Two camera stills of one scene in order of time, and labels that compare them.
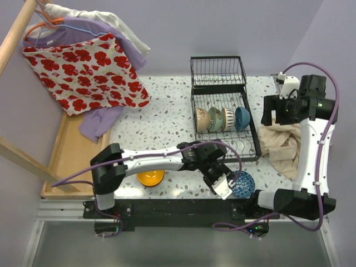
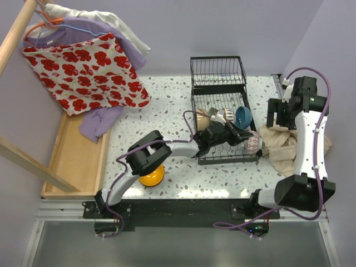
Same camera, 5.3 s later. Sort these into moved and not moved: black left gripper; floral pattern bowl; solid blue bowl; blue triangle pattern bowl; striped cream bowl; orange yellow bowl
Moved: black left gripper; blue triangle pattern bowl
Not moved: solid blue bowl; striped cream bowl; orange yellow bowl; floral pattern bowl
